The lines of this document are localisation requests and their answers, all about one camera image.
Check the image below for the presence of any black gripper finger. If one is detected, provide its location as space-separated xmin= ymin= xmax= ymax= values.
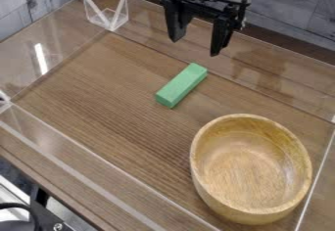
xmin=164 ymin=0 xmax=192 ymax=42
xmin=211 ymin=16 xmax=235 ymax=57

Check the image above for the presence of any green rectangular block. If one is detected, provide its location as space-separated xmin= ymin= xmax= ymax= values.
xmin=155 ymin=63 xmax=208 ymax=109

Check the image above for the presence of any round wooden bowl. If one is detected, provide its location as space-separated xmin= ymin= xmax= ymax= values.
xmin=190 ymin=114 xmax=312 ymax=225

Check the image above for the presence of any clear acrylic tray wall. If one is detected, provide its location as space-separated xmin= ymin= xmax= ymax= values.
xmin=0 ymin=0 xmax=335 ymax=231

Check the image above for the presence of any black table leg bracket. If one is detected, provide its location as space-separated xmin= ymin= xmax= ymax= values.
xmin=31 ymin=184 xmax=75 ymax=231

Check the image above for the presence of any black cable lower left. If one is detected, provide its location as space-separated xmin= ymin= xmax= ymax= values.
xmin=0 ymin=202 xmax=33 ymax=231

